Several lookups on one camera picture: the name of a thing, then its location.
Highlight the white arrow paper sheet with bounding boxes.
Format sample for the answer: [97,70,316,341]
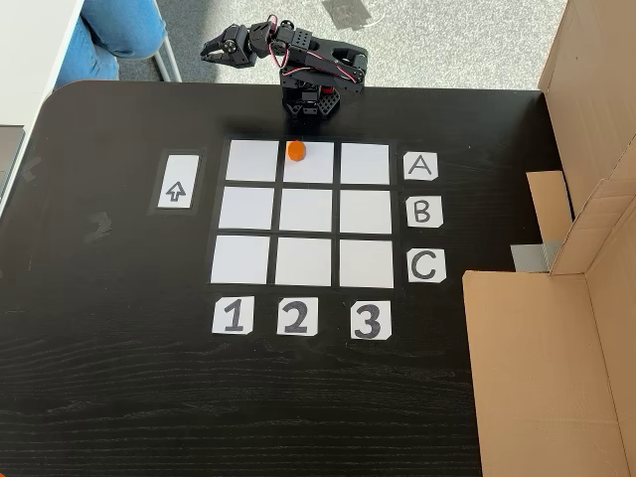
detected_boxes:
[157,154,201,210]

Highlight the paper label number 1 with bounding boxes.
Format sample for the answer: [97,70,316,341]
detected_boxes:
[211,296,255,335]

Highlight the paper label letter B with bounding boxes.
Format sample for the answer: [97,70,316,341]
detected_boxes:
[405,196,444,229]

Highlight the paper label letter A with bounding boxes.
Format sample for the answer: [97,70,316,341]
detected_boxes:
[402,152,439,181]

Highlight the brown cardboard screen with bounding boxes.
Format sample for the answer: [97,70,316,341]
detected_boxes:
[461,0,636,477]

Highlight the person's leg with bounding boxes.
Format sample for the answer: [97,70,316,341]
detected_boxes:
[57,0,168,83]

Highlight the paper label number 3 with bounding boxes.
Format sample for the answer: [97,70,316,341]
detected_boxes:
[350,300,393,341]

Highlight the grey floor tape patch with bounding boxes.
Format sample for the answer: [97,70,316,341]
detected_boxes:
[321,0,375,31]

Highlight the paper label letter C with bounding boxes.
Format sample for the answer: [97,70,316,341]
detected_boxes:
[406,249,447,283]

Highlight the white desk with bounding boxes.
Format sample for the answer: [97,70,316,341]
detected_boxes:
[0,0,183,218]

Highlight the clear tape scraps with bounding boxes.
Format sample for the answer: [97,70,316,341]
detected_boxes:
[18,155,44,181]

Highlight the grey flat panel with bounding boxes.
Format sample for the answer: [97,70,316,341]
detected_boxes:
[0,123,26,200]

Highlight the paper label number 2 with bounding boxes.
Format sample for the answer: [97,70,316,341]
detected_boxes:
[276,297,320,337]

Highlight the white nine-square paper grid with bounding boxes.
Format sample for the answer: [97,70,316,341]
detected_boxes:
[209,140,396,290]

